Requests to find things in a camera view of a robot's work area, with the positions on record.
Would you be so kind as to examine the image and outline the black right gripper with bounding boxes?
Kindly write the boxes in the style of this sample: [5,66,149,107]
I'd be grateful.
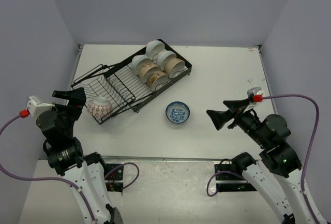
[206,96,268,146]

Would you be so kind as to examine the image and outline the red patterned white bowl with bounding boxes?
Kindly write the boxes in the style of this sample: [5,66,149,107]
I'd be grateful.
[86,96,113,117]

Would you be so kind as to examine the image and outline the blue floral white bowl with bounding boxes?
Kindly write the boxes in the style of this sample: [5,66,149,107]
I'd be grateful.
[165,101,190,124]

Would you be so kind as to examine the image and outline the plain beige bowl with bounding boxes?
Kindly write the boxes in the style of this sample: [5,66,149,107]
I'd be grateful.
[165,58,185,79]

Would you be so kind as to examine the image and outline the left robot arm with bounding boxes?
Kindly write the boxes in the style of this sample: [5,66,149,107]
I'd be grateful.
[36,87,123,223]

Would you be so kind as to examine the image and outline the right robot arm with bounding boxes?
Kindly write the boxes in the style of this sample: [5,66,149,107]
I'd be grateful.
[206,94,327,223]

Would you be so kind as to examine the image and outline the pale blue bowl left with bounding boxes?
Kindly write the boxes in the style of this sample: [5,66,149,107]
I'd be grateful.
[131,55,151,74]

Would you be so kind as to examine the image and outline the pale blue bowl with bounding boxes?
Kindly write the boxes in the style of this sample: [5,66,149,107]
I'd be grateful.
[157,50,177,71]
[131,55,151,74]
[146,40,165,59]

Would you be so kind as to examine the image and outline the beige bowl brown motif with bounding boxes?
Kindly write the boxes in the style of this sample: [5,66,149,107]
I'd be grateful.
[139,62,160,83]

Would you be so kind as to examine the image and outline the beige bowl colourful flower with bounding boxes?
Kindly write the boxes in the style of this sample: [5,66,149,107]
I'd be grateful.
[147,71,169,92]

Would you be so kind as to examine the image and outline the pale blue bowl right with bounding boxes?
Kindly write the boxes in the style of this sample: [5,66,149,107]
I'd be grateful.
[157,50,177,71]

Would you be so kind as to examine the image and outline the pale blue bowl rear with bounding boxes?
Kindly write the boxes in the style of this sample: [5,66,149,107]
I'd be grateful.
[146,40,165,59]

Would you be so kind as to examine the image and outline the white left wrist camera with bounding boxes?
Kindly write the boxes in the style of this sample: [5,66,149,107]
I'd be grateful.
[27,96,55,118]

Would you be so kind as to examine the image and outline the black wire dish rack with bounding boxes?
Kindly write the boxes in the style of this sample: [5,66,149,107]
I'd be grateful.
[71,39,192,125]

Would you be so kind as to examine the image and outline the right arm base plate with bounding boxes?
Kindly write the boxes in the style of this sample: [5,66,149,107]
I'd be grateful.
[214,162,257,192]

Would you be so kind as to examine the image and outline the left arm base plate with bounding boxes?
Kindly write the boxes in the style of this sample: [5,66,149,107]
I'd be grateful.
[104,163,124,193]

